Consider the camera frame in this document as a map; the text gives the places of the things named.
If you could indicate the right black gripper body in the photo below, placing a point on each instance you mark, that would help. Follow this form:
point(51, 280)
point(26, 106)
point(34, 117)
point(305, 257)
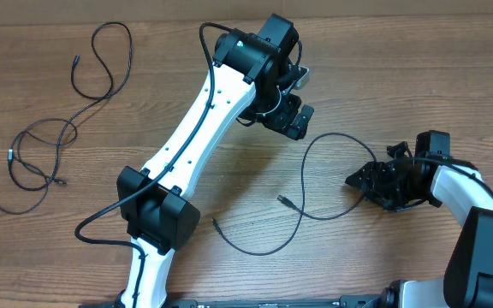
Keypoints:
point(383, 184)

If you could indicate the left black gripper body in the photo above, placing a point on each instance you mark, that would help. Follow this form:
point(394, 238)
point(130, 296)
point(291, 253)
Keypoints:
point(289, 121)

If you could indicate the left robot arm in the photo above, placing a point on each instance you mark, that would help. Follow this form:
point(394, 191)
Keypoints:
point(251, 77)

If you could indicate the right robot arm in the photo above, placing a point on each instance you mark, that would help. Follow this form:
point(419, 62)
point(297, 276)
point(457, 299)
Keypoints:
point(430, 174)

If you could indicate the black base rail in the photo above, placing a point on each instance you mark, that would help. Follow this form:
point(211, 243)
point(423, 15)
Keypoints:
point(345, 301)

